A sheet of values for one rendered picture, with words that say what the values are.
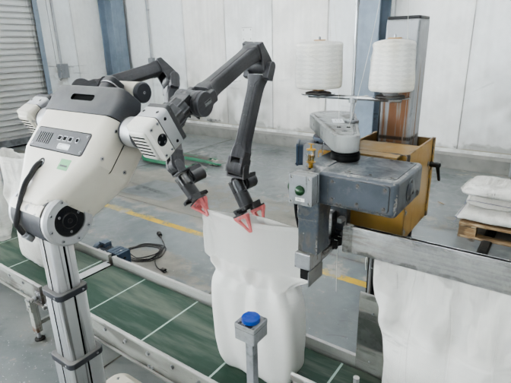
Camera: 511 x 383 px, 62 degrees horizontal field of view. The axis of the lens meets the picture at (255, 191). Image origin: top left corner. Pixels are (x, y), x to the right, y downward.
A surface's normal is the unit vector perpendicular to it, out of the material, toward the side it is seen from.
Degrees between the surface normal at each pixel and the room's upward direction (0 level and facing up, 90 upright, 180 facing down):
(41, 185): 50
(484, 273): 90
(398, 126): 90
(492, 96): 90
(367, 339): 90
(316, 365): 0
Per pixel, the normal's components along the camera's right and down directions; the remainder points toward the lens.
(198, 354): -0.02, -0.95
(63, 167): -0.46, -0.40
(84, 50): 0.82, 0.17
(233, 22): -0.58, 0.28
